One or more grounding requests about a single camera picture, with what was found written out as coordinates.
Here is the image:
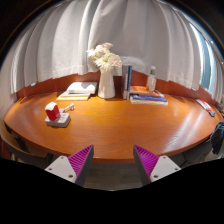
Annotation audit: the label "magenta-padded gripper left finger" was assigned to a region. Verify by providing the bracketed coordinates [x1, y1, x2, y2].
[44, 144, 95, 187]

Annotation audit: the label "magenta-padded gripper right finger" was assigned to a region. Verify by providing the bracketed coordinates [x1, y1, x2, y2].
[132, 144, 182, 186]

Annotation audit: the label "red and white charger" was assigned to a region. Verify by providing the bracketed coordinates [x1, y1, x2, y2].
[44, 101, 62, 122]

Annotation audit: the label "white power strip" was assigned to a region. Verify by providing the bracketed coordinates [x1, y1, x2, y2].
[44, 108, 72, 129]

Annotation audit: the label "dark chair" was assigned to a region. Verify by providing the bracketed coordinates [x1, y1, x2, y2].
[209, 121, 224, 155]

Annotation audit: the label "blue flat book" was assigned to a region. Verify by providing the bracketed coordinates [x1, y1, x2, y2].
[129, 94, 169, 106]

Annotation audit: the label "yellow flat book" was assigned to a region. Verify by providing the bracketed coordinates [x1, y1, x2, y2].
[55, 92, 92, 102]

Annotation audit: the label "thin white green book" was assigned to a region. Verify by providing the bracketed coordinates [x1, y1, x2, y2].
[59, 90, 92, 98]

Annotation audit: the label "orange flat book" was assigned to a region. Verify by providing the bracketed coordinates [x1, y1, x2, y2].
[129, 85, 165, 98]

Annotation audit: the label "thick white book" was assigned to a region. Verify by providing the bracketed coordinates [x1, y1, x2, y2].
[66, 81, 99, 96]

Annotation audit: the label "clear bottle green cap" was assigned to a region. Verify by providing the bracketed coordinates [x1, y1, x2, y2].
[146, 65, 158, 93]

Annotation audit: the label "white ceramic vase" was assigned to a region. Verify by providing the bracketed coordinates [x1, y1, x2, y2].
[97, 68, 117, 100]

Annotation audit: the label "grey upright book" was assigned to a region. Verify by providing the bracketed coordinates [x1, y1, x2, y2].
[121, 64, 129, 100]

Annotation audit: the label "blue upright book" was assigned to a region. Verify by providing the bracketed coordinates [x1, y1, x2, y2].
[126, 65, 133, 100]

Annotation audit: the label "window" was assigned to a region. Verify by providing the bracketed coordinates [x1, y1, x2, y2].
[193, 29, 218, 94]

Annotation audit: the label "white and pink flowers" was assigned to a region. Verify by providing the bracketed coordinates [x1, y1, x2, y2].
[86, 42, 123, 72]

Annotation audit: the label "white curtain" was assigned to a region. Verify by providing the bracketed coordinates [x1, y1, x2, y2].
[0, 0, 224, 104]

